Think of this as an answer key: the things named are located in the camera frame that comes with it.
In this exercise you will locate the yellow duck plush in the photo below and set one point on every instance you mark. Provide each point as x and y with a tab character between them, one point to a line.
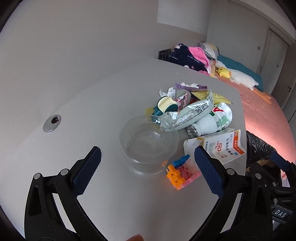
223	73

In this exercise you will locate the person's left hand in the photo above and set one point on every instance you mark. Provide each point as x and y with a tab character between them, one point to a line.
135	238

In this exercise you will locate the teal pillow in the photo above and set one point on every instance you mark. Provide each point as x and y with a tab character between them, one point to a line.
240	67

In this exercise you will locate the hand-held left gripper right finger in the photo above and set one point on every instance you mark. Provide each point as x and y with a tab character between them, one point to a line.
208	171

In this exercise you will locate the pink fleece cloth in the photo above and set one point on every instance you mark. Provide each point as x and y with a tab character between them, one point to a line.
197	54

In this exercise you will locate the yellow packet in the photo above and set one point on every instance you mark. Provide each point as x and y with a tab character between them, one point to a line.
219	98

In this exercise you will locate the beige closet door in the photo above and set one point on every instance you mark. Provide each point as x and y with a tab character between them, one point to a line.
274	51

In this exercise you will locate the clear plastic bowl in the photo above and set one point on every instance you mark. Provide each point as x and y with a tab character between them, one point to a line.
150	143

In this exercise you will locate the white goose plush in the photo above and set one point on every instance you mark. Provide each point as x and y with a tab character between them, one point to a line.
240	77

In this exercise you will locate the colourful toy block cluster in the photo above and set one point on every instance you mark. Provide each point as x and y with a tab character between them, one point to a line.
178	178

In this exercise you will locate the navy printed blanket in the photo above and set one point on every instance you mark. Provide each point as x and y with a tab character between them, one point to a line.
182	58

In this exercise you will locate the teal tape dispenser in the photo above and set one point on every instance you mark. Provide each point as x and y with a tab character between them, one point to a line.
171	107

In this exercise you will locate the black trash bag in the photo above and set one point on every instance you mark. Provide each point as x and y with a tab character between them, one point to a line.
256	148

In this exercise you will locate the purple packet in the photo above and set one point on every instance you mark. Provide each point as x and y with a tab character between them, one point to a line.
201	87

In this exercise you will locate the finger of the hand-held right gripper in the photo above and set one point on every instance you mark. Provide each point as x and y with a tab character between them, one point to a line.
281	161
279	185

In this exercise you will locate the white orange printed carton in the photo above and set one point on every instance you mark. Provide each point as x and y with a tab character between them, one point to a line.
222	146

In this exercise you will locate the dark wall socket panel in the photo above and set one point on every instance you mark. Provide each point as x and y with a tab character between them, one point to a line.
164	54

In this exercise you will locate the bed with pink sheet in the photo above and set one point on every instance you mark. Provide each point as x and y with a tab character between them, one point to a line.
259	109

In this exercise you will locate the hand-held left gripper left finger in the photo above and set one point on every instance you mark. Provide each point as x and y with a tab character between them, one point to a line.
87	171

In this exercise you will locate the silver white foil packet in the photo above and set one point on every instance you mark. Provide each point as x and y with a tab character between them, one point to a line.
192	113

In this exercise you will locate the beige room door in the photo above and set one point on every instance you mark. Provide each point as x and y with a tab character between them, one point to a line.
285	76

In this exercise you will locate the white plastic drink bottle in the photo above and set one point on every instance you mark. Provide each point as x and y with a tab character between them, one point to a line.
208	125

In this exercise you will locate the red printed grey tape strip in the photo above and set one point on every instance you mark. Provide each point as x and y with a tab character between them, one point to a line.
183	100

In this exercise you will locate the white patterned pillow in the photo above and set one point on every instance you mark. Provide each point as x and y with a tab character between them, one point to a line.
209	49

